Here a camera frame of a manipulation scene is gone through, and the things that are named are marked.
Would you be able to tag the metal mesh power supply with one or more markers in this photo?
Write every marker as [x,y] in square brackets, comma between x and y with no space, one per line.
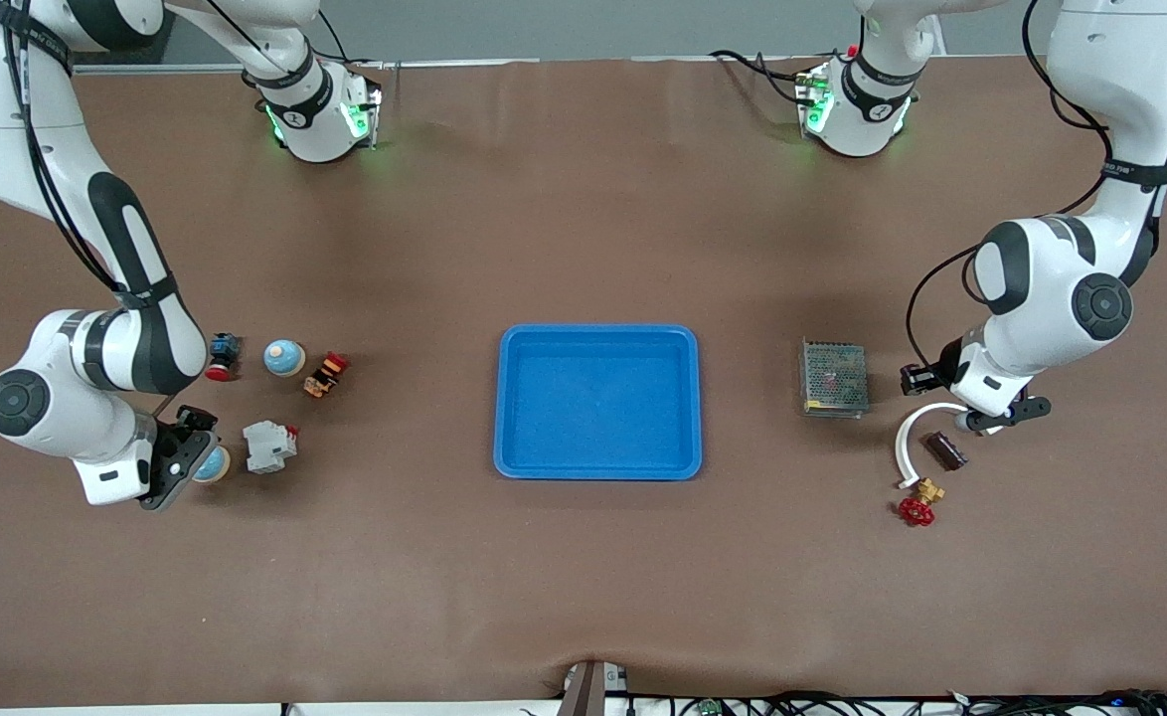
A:
[834,378]

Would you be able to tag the white circuit breaker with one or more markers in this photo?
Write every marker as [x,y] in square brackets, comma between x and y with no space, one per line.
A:
[267,447]

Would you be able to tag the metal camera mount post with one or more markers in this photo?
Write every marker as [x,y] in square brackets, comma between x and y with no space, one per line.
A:
[588,691]

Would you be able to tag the blue desk bell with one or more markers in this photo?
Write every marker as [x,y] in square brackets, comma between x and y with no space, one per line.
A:
[284,358]
[217,465]

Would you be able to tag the blue plastic tray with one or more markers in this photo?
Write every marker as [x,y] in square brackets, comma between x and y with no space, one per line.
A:
[598,403]

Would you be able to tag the red emergency stop button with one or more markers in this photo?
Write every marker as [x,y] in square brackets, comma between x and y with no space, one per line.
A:
[223,356]

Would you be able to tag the brass valve red handwheel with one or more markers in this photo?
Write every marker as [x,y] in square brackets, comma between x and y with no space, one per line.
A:
[916,512]

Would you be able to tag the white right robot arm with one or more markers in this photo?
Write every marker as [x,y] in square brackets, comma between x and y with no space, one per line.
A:
[136,338]

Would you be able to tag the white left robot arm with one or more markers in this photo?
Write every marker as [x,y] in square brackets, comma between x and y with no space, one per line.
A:
[1041,283]

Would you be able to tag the white semicircular pipe clamp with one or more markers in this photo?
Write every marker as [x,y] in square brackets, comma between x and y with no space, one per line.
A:
[902,443]

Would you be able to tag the orange red push switch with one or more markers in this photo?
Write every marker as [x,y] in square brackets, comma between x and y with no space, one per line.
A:
[326,375]

